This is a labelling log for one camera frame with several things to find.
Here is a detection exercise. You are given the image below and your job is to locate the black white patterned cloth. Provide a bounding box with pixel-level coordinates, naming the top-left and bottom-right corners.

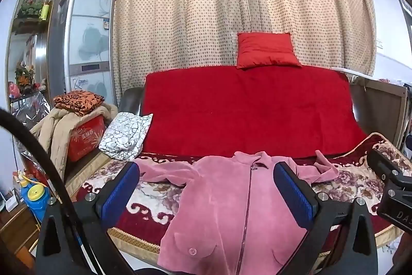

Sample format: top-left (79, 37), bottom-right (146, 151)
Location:
top-left (98, 112), bottom-right (154, 162)

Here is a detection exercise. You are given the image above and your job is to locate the pink jacket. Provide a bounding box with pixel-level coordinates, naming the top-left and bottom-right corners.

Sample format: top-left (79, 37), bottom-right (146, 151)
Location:
top-left (133, 150), bottom-right (339, 275)

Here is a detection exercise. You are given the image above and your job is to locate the brown panel frame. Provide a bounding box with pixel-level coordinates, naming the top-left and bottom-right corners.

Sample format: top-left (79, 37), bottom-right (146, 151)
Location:
top-left (349, 77), bottom-right (412, 150)

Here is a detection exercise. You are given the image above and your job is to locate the orange black patterned cloth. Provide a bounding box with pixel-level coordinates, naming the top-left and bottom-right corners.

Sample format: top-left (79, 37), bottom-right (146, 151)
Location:
top-left (53, 90), bottom-right (106, 116)

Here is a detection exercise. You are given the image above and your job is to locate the blue yellow plastic toy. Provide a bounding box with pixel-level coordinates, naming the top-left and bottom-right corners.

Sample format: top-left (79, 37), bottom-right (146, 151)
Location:
top-left (20, 178), bottom-right (51, 224)

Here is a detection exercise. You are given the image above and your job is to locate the red floral blanket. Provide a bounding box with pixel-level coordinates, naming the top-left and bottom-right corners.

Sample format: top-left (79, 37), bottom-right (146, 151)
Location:
top-left (75, 132), bottom-right (412, 254)

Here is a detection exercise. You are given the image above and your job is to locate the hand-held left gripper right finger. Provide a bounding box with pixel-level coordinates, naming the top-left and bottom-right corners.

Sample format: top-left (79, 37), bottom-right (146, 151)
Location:
top-left (273, 162), bottom-right (379, 275)

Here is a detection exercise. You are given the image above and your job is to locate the dark leather sofa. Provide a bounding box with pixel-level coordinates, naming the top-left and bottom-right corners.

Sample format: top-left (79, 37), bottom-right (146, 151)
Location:
top-left (117, 87), bottom-right (145, 121)

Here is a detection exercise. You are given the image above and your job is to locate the yellow green bottle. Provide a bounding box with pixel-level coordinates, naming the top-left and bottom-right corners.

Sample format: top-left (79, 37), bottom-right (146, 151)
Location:
top-left (40, 1), bottom-right (53, 21)

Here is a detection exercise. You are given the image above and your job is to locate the red pillow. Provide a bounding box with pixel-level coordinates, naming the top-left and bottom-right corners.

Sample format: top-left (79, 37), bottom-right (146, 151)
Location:
top-left (236, 32), bottom-right (302, 70)

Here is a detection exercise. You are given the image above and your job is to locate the beige coat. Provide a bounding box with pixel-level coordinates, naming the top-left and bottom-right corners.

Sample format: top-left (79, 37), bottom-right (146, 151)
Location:
top-left (30, 104), bottom-right (119, 180)

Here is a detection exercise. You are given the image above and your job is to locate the red cardboard box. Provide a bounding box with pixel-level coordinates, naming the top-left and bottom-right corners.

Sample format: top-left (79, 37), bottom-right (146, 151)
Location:
top-left (67, 115), bottom-right (107, 163)

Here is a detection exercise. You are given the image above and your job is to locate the beige dotted curtain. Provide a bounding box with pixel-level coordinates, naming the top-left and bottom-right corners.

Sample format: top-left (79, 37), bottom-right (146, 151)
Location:
top-left (97, 0), bottom-right (377, 98)

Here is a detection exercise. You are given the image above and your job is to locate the silvery foil sheet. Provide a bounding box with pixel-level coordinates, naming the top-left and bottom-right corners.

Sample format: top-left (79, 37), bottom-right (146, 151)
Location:
top-left (10, 91), bottom-right (54, 134)

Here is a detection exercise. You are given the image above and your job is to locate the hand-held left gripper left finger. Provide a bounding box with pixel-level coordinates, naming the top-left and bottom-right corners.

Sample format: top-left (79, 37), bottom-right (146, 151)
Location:
top-left (35, 162), bottom-right (141, 275)

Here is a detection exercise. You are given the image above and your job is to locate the white pipe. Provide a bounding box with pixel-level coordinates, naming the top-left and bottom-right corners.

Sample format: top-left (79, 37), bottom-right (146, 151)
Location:
top-left (331, 66), bottom-right (371, 78)

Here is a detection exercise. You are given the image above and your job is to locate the artificial flower arrangement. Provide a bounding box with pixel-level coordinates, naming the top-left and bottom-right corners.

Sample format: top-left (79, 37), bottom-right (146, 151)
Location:
top-left (14, 61), bottom-right (37, 95)

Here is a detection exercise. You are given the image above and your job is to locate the black cable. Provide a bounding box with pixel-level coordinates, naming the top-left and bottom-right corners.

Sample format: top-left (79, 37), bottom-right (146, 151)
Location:
top-left (0, 109), bottom-right (107, 275)

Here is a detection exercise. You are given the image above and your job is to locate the wall picture frame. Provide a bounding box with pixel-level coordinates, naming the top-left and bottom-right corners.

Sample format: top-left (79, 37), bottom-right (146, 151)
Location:
top-left (388, 0), bottom-right (412, 37)

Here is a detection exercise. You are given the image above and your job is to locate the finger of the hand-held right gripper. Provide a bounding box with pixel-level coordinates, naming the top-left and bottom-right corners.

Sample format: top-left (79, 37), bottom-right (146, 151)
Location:
top-left (367, 149), bottom-right (412, 195)

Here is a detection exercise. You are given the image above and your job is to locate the silver refrigerator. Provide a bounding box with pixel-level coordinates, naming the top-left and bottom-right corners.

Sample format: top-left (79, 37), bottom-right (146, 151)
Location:
top-left (48, 0), bottom-right (117, 108)

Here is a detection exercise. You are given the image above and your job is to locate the low wooden cabinet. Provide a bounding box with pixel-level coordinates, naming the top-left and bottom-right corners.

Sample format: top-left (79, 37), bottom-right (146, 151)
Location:
top-left (0, 198), bottom-right (40, 269)

